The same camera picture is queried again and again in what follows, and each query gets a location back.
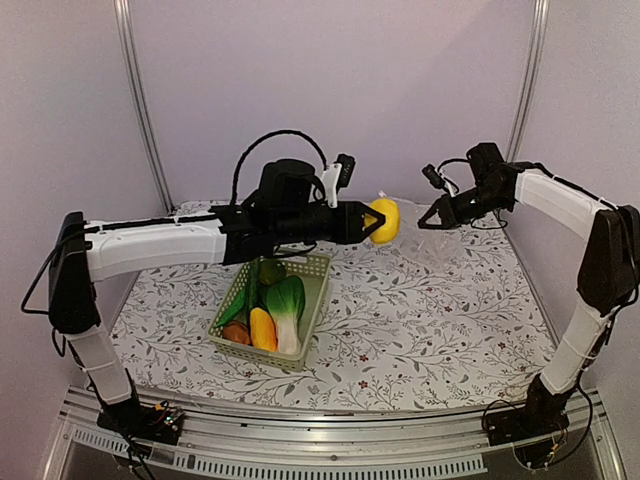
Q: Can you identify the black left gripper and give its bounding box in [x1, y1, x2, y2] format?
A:
[274, 200, 385, 246]

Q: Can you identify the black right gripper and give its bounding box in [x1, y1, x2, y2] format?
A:
[418, 183, 510, 230]

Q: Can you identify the yellow lemon toy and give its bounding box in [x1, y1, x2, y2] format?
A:
[370, 197, 401, 245]

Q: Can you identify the clear pink zip top bag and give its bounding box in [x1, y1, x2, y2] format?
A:
[378, 191, 468, 272]

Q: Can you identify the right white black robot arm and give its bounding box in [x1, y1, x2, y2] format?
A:
[418, 162, 639, 436]

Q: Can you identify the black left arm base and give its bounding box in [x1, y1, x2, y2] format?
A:
[97, 399, 184, 445]

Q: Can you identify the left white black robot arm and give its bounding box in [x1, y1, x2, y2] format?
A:
[48, 201, 399, 434]

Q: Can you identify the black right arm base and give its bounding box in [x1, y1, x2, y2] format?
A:
[481, 399, 569, 446]

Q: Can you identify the floral white table mat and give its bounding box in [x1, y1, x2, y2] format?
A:
[112, 216, 555, 410]

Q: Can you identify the dark green round fruit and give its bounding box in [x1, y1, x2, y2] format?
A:
[259, 259, 287, 286]

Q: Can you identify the green bok choy toy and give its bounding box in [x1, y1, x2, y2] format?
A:
[264, 275, 306, 355]

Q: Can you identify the beige perforated plastic basket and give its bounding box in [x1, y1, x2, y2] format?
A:
[208, 255, 330, 371]

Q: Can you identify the green bitter gourd toy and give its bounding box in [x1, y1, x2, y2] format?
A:
[215, 259, 260, 328]

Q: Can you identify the orange yellow mango toy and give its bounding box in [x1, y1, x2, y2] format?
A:
[249, 307, 278, 352]

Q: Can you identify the brown bread roll toy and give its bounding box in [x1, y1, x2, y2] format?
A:
[222, 321, 251, 345]

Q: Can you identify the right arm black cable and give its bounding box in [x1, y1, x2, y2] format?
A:
[437, 157, 471, 176]

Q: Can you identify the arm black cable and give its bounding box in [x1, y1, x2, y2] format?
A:
[230, 130, 331, 206]
[437, 157, 471, 176]

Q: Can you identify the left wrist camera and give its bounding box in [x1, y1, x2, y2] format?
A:
[320, 153, 355, 208]

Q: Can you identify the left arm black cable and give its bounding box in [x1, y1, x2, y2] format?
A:
[230, 130, 331, 206]

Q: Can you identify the right aluminium frame post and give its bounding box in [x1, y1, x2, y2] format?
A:
[505, 0, 550, 162]

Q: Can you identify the aluminium frame post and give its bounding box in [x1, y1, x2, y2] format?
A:
[505, 0, 550, 162]
[113, 0, 175, 212]

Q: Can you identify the aluminium front rail frame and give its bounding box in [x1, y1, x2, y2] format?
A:
[43, 387, 632, 479]

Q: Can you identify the left aluminium frame post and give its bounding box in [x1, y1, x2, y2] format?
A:
[113, 0, 175, 212]

